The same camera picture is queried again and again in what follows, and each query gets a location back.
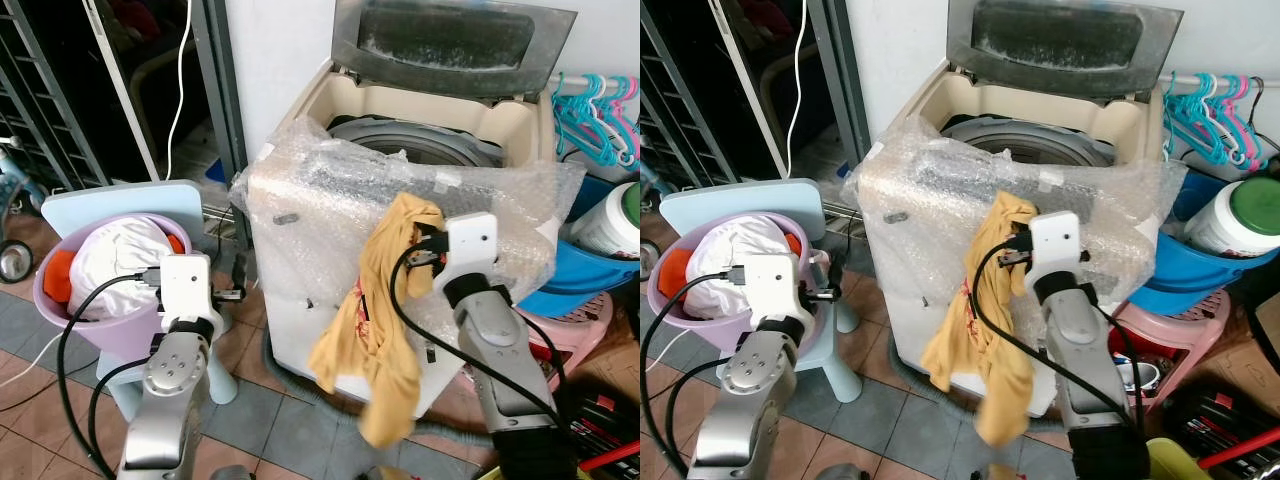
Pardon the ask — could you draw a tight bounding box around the mustard yellow garment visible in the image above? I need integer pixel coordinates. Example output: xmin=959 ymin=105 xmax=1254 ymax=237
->
xmin=919 ymin=190 xmax=1042 ymax=450
xmin=307 ymin=192 xmax=447 ymax=450

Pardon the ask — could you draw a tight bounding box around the beige top-load washing machine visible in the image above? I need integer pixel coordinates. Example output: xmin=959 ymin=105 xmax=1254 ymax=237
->
xmin=245 ymin=58 xmax=561 ymax=416
xmin=860 ymin=58 xmax=1171 ymax=401

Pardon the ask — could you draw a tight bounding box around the teal plastic clothes hanger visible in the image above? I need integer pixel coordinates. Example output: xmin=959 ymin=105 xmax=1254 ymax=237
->
xmin=551 ymin=74 xmax=623 ymax=169
xmin=1163 ymin=73 xmax=1241 ymax=169

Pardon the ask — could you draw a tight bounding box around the grey washing machine lid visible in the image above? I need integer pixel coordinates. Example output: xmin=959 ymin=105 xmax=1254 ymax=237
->
xmin=330 ymin=0 xmax=579 ymax=102
xmin=945 ymin=0 xmax=1187 ymax=102

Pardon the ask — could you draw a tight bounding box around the white plastic clothes hanger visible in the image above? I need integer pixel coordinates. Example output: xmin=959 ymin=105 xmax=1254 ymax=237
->
xmin=588 ymin=80 xmax=633 ymax=151
xmin=1203 ymin=78 xmax=1251 ymax=151

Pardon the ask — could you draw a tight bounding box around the pink plastic clothes hanger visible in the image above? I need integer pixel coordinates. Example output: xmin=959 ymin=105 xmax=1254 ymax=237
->
xmin=1226 ymin=76 xmax=1273 ymax=173
xmin=606 ymin=76 xmax=641 ymax=161

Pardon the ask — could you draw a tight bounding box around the clear bubble wrap sheet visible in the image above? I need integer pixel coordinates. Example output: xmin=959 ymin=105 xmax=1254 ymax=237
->
xmin=229 ymin=115 xmax=587 ymax=336
xmin=843 ymin=114 xmax=1188 ymax=326

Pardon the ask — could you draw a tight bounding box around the grey washer drum rim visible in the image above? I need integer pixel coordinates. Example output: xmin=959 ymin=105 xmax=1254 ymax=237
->
xmin=324 ymin=116 xmax=507 ymax=170
xmin=938 ymin=114 xmax=1118 ymax=170

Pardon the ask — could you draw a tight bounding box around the white garment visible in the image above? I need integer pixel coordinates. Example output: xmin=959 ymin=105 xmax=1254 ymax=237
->
xmin=683 ymin=219 xmax=793 ymax=319
xmin=68 ymin=217 xmax=177 ymax=322

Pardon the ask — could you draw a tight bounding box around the light blue plastic stool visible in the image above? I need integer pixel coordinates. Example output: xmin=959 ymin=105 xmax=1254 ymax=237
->
xmin=659 ymin=178 xmax=863 ymax=404
xmin=40 ymin=180 xmax=242 ymax=423

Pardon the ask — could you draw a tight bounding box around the purple plastic laundry basket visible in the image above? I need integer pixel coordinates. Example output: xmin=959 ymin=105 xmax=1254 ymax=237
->
xmin=647 ymin=212 xmax=813 ymax=353
xmin=33 ymin=212 xmax=198 ymax=357

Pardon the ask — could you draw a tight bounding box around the orange garment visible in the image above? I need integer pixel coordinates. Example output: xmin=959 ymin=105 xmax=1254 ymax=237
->
xmin=42 ymin=233 xmax=188 ymax=303
xmin=658 ymin=233 xmax=803 ymax=301

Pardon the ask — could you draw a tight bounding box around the dark blue plastic bucket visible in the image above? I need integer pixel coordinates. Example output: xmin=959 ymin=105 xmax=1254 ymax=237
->
xmin=563 ymin=174 xmax=611 ymax=227
xmin=1170 ymin=168 xmax=1233 ymax=227

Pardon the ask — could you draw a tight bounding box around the blue plastic basin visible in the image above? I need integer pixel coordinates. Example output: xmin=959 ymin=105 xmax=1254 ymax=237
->
xmin=514 ymin=238 xmax=641 ymax=320
xmin=1128 ymin=230 xmax=1280 ymax=317

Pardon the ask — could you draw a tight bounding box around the pink plastic stool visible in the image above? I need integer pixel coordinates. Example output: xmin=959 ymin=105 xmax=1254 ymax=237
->
xmin=1108 ymin=289 xmax=1234 ymax=413
xmin=518 ymin=289 xmax=617 ymax=393

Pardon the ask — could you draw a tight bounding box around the white tub with green lid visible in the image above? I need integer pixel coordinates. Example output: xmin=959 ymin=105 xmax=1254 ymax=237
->
xmin=1184 ymin=176 xmax=1280 ymax=260
xmin=569 ymin=181 xmax=641 ymax=260

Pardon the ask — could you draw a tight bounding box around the dark metal window grille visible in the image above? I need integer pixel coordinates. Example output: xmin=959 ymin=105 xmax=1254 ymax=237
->
xmin=0 ymin=0 xmax=109 ymax=193
xmin=640 ymin=0 xmax=723 ymax=193

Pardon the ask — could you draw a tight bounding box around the black tool case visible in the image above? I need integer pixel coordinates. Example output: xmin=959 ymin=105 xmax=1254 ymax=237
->
xmin=562 ymin=388 xmax=641 ymax=480
xmin=1160 ymin=383 xmax=1280 ymax=480

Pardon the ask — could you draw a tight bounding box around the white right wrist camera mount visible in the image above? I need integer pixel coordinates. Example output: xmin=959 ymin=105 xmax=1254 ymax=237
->
xmin=434 ymin=212 xmax=500 ymax=293
xmin=1026 ymin=211 xmax=1084 ymax=291

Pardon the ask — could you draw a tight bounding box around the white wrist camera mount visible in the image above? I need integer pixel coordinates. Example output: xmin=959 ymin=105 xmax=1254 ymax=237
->
xmin=158 ymin=254 xmax=213 ymax=324
xmin=742 ymin=254 xmax=817 ymax=323
xmin=434 ymin=212 xmax=500 ymax=293
xmin=1026 ymin=211 xmax=1084 ymax=291

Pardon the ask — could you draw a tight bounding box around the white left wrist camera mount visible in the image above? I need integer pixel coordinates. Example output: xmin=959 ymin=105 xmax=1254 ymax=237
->
xmin=158 ymin=254 xmax=213 ymax=324
xmin=742 ymin=254 xmax=817 ymax=323

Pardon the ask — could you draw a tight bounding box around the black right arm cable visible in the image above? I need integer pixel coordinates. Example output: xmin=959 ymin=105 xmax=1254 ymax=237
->
xmin=389 ymin=244 xmax=567 ymax=426
xmin=969 ymin=238 xmax=1143 ymax=426

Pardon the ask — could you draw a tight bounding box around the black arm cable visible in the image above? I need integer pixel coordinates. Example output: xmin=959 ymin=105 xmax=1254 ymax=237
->
xmin=55 ymin=266 xmax=167 ymax=480
xmin=640 ymin=266 xmax=749 ymax=480
xmin=389 ymin=244 xmax=567 ymax=426
xmin=969 ymin=238 xmax=1143 ymax=426

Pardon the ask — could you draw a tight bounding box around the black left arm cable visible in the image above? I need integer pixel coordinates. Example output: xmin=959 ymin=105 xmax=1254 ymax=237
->
xmin=640 ymin=266 xmax=749 ymax=480
xmin=55 ymin=266 xmax=167 ymax=480

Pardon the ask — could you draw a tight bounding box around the white hanging wall cable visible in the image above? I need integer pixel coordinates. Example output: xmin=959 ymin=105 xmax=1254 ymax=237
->
xmin=164 ymin=0 xmax=194 ymax=182
xmin=785 ymin=0 xmax=809 ymax=177

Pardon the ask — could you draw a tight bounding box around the grey hanger rail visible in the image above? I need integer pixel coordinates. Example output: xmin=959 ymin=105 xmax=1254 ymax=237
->
xmin=1163 ymin=72 xmax=1280 ymax=88
xmin=549 ymin=73 xmax=641 ymax=88

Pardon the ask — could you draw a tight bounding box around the grey door frame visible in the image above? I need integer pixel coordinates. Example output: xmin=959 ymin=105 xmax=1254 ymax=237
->
xmin=190 ymin=0 xmax=251 ymax=183
xmin=806 ymin=0 xmax=873 ymax=167

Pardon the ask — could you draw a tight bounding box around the red handle bar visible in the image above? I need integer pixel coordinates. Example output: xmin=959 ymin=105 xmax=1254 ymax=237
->
xmin=1195 ymin=427 xmax=1280 ymax=471
xmin=574 ymin=440 xmax=641 ymax=473

